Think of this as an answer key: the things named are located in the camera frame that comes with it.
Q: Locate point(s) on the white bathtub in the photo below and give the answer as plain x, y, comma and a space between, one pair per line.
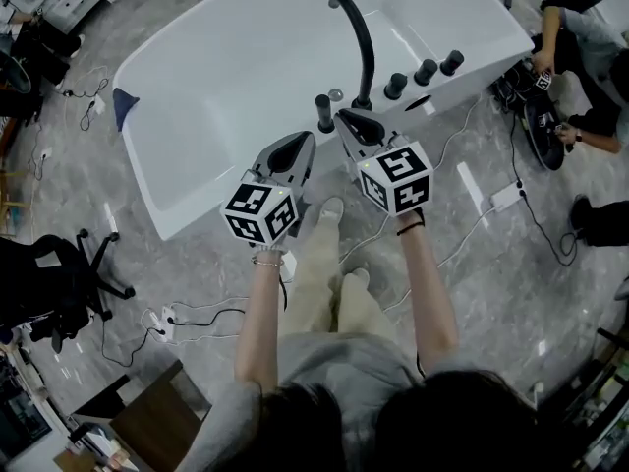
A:
236, 67

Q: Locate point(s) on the black office chair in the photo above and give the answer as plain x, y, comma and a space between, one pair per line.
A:
49, 283

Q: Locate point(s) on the black handheld shower wand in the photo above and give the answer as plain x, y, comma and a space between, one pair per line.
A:
324, 111

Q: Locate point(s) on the black wrist band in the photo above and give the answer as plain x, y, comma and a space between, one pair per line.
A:
410, 228

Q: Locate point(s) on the white power strip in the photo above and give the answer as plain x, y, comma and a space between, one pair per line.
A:
98, 104
506, 197
167, 320

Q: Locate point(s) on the person's grey shirt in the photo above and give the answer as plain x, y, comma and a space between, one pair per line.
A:
344, 362

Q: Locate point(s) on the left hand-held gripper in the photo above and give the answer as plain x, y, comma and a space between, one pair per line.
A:
255, 214

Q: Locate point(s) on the dark wooden shelf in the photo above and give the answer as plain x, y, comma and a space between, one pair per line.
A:
604, 411

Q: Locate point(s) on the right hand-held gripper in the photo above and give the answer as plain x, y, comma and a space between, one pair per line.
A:
393, 180

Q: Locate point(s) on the brown wooden cabinet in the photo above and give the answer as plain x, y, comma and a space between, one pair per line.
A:
152, 416

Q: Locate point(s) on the person's left forearm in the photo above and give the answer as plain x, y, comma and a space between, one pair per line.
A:
260, 322

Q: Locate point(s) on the black backpack rig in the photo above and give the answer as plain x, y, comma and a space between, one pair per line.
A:
540, 135

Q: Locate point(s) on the person's right forearm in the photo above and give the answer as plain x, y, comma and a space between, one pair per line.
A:
427, 293

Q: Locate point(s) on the person's right white shoe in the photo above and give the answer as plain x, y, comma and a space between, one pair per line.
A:
356, 277

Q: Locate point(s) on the dark blue cloth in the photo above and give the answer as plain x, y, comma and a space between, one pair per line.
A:
123, 106

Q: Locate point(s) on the person's beige trousers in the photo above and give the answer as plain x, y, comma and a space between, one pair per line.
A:
314, 273

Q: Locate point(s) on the silver overflow knob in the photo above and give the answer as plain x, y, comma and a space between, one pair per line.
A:
335, 95

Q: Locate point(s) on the black curved faucet spout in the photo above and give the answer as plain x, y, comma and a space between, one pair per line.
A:
363, 42

